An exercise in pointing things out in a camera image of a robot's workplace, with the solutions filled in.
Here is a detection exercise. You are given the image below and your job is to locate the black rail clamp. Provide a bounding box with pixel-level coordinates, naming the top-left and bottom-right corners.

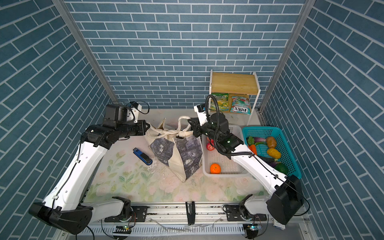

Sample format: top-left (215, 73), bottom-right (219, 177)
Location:
top-left (186, 201), bottom-right (196, 226)

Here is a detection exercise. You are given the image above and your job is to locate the yellow corn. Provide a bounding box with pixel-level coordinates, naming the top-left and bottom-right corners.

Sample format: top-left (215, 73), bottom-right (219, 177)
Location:
top-left (267, 148), bottom-right (282, 159)

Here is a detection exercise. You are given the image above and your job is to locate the cream canvas tote bag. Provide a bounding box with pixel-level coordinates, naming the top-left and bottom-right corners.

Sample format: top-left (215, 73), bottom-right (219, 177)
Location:
top-left (145, 116), bottom-right (203, 183)

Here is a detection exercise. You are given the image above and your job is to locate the dark cucumber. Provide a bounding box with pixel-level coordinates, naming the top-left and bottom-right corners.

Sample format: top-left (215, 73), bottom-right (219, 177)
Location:
top-left (257, 155), bottom-right (275, 164)

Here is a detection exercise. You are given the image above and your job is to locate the orange tangerine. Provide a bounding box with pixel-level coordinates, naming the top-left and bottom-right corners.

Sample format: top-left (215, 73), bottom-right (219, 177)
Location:
top-left (210, 164), bottom-right (221, 174)

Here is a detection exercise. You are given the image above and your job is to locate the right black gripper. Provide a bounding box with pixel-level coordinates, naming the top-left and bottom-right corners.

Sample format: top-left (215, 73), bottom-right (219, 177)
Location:
top-left (188, 116), bottom-right (222, 144)

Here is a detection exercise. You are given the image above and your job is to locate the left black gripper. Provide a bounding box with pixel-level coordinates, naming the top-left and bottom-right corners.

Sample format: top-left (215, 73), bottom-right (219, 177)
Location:
top-left (116, 119), bottom-right (152, 140)

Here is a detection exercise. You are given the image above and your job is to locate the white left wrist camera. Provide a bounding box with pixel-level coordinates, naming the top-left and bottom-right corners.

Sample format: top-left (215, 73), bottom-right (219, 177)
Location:
top-left (129, 101), bottom-right (142, 116)

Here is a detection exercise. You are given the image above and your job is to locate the blue black stapler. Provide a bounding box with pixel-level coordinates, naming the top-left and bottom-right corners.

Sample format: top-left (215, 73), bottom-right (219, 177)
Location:
top-left (133, 148), bottom-right (153, 166)

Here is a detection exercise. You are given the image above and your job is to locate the white wooden two-tier shelf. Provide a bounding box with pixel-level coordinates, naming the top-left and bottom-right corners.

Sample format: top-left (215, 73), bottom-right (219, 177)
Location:
top-left (209, 69), bottom-right (261, 126)

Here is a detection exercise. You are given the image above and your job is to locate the green yellow candy bag lower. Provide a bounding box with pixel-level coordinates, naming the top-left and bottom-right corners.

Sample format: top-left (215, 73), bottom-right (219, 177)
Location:
top-left (212, 93), bottom-right (229, 112)

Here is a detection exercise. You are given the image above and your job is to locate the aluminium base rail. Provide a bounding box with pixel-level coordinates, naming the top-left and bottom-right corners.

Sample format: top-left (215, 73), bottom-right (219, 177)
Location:
top-left (53, 203), bottom-right (317, 240)

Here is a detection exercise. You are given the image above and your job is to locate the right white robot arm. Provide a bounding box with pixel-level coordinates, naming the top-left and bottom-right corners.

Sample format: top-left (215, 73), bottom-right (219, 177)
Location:
top-left (188, 113), bottom-right (306, 225)

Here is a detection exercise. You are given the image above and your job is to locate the green Fox's candy bag lower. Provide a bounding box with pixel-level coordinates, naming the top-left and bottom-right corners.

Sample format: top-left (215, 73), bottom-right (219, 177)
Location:
top-left (230, 96), bottom-right (251, 115)

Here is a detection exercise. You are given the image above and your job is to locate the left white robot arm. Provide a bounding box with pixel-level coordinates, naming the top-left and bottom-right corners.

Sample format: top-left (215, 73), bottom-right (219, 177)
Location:
top-left (29, 102), bottom-right (150, 235)

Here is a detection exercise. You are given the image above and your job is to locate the green avocado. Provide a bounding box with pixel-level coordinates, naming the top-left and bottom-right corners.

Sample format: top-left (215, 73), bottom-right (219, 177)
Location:
top-left (274, 163), bottom-right (289, 175)

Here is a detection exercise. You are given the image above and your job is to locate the white blue box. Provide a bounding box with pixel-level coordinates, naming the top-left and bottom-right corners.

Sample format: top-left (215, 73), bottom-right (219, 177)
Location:
top-left (273, 220), bottom-right (286, 231)

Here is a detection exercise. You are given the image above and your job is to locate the purple eggplant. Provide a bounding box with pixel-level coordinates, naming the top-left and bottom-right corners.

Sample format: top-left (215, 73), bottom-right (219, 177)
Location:
top-left (254, 137), bottom-right (267, 143)

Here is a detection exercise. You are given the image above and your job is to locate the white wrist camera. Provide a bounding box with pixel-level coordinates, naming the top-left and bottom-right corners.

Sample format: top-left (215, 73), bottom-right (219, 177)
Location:
top-left (129, 101), bottom-right (142, 116)
top-left (194, 104), bottom-right (208, 126)

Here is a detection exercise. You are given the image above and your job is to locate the brown potato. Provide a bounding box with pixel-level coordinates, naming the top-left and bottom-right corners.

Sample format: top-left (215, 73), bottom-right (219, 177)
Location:
top-left (266, 136), bottom-right (277, 149)

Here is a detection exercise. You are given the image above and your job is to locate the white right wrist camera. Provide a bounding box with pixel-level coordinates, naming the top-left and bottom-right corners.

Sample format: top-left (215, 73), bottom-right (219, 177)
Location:
top-left (194, 104), bottom-right (208, 126)

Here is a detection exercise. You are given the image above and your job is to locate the white plastic basket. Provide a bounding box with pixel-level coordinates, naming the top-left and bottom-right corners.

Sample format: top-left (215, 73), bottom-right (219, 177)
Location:
top-left (201, 135), bottom-right (250, 178)

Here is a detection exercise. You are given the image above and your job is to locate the teal plastic basket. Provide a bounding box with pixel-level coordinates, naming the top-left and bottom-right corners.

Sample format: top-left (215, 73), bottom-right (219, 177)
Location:
top-left (242, 126), bottom-right (302, 179)

